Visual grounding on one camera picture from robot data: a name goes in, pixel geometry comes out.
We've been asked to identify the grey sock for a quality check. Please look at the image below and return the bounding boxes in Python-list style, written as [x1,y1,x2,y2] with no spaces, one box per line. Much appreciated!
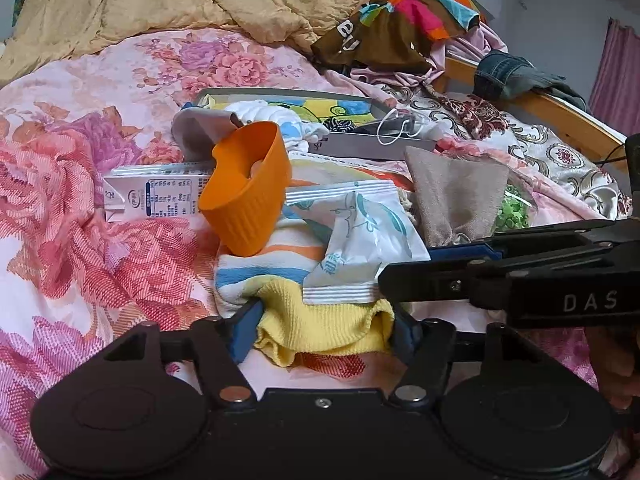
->
[171,107,241,161]

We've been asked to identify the black cable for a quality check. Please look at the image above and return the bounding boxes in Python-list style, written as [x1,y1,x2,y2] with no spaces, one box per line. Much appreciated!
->
[597,142,628,166]

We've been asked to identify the wooden bed frame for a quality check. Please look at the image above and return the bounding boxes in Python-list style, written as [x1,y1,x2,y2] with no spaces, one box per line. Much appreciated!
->
[432,55,628,163]

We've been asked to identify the white quilted cloth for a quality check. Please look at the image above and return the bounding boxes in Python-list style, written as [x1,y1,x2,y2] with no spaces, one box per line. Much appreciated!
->
[227,100,331,153]

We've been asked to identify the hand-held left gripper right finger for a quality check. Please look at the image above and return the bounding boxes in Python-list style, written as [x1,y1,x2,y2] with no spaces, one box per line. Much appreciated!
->
[387,307,556,406]

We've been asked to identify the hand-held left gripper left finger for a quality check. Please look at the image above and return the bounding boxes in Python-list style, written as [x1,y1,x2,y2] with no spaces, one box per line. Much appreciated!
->
[90,299,265,408]

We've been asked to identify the person's right hand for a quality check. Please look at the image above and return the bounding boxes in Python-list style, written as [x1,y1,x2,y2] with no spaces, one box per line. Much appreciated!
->
[582,327,640,411]

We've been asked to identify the beige cloth pouch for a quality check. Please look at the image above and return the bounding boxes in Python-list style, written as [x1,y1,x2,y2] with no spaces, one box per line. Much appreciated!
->
[404,146,511,248]

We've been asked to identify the pink curtain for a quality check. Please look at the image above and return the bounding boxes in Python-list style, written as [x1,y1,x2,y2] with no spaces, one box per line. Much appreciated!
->
[589,17,640,136]

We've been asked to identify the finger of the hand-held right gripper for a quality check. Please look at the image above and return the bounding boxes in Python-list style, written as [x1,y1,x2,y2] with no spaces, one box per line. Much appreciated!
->
[378,259,506,308]
[429,219,623,262]

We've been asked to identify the orange ribbed cup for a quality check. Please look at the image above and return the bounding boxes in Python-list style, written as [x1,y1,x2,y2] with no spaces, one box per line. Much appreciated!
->
[198,121,292,257]

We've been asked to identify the yellow blue striped towel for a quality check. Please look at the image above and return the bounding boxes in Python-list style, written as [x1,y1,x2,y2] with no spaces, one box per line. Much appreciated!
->
[214,215,401,368]

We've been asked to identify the white milk carton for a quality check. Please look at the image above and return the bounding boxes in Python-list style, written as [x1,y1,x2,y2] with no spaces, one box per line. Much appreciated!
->
[102,161,216,223]

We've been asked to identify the colourful picture book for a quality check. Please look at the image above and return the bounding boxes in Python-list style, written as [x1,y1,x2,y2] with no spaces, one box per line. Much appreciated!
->
[182,97,381,133]

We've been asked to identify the yellow dotted quilt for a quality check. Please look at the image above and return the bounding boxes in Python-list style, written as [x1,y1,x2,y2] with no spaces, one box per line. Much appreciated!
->
[0,0,373,88]

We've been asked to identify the grey shallow box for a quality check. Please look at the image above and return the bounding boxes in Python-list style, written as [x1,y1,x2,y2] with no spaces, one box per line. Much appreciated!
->
[182,87,438,161]

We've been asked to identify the grey face mask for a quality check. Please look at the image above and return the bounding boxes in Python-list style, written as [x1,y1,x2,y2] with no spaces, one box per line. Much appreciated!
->
[350,109,436,147]

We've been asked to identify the light pink satin cloth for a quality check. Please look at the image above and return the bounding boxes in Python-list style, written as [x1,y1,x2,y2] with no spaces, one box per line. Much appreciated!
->
[350,25,511,93]

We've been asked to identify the bag of green beads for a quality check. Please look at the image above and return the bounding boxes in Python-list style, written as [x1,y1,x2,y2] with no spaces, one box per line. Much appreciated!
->
[492,185,538,236]

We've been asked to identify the brown multicolour printed cloth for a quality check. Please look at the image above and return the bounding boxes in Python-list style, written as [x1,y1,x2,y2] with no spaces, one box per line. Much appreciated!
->
[311,0,488,75]

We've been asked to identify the cream damask patterned blanket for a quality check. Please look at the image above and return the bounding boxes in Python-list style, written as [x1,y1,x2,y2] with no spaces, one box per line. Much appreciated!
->
[385,82,633,221]

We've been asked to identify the orange white packet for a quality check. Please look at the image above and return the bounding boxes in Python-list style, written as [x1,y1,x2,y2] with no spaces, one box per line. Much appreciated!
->
[287,150,416,196]

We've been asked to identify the white teal sachet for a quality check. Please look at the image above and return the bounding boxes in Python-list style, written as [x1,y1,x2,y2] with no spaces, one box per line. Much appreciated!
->
[285,182,432,306]

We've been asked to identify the pink floral bed sheet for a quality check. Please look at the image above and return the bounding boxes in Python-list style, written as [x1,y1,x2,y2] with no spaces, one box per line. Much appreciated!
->
[0,27,601,480]

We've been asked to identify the blue jeans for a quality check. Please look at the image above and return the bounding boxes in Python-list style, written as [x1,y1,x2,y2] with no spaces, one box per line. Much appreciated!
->
[472,50,588,111]

